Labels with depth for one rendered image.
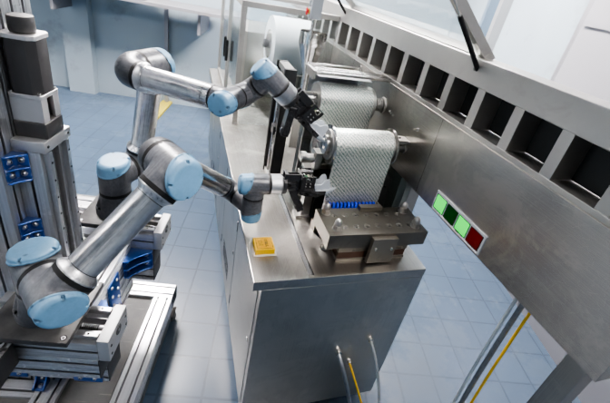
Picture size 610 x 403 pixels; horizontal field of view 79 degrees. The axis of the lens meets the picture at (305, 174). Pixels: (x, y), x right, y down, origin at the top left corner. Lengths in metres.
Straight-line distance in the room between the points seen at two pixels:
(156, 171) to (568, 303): 1.04
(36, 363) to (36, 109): 0.75
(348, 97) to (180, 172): 0.80
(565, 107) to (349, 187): 0.74
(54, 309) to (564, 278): 1.19
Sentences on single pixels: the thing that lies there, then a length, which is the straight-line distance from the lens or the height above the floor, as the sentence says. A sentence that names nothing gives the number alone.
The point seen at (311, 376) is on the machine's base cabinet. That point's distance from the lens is 1.78.
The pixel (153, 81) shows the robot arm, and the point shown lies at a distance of 1.26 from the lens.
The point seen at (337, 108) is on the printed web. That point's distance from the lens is 1.52.
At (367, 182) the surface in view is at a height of 1.12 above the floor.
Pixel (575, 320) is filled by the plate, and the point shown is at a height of 1.22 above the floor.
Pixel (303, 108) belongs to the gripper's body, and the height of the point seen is 1.39.
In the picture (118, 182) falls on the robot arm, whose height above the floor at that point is 0.98.
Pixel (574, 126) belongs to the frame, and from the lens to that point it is 1.05.
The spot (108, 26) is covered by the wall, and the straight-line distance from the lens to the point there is 5.15.
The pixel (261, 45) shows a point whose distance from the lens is 2.20.
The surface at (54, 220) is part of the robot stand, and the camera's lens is 1.40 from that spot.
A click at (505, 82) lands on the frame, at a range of 1.19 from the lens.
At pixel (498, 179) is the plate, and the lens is 1.17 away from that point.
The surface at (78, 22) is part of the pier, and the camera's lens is 5.17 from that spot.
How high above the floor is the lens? 1.79
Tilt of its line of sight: 29 degrees down
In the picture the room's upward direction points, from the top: 12 degrees clockwise
